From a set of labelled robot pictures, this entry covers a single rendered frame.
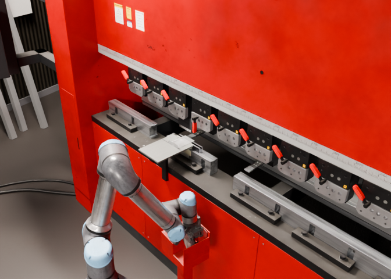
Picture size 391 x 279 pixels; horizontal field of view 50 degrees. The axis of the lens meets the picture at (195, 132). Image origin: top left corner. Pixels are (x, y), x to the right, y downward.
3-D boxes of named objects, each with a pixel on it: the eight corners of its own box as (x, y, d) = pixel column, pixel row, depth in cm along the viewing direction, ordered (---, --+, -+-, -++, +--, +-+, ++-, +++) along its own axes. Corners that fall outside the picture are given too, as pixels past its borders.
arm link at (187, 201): (175, 192, 195) (193, 188, 197) (177, 209, 201) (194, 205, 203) (180, 203, 189) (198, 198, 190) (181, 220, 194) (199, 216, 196)
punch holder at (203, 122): (191, 124, 236) (191, 97, 228) (202, 119, 241) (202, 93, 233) (209, 133, 227) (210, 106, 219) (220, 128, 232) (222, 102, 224)
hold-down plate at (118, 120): (106, 117, 302) (106, 113, 300) (113, 115, 305) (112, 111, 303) (131, 133, 283) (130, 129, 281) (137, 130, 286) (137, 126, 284)
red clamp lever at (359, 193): (354, 186, 165) (368, 207, 163) (359, 182, 167) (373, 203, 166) (350, 187, 166) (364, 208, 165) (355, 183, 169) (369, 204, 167)
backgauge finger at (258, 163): (238, 168, 230) (238, 160, 227) (267, 151, 245) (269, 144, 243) (255, 178, 222) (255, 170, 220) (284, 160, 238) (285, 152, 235)
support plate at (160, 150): (138, 150, 243) (138, 149, 242) (173, 135, 258) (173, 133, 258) (157, 163, 231) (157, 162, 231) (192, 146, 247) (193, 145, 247)
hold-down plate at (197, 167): (163, 153, 261) (162, 149, 260) (169, 150, 265) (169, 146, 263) (195, 175, 243) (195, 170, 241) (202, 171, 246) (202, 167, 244)
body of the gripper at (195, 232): (203, 236, 207) (202, 219, 201) (189, 245, 203) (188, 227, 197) (194, 228, 213) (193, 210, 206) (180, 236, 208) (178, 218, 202)
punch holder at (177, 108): (168, 111, 249) (167, 86, 241) (178, 107, 254) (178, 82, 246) (185, 120, 240) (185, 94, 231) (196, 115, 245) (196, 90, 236)
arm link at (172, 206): (158, 216, 184) (182, 210, 187) (152, 200, 194) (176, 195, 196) (160, 229, 188) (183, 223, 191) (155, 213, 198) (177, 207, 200)
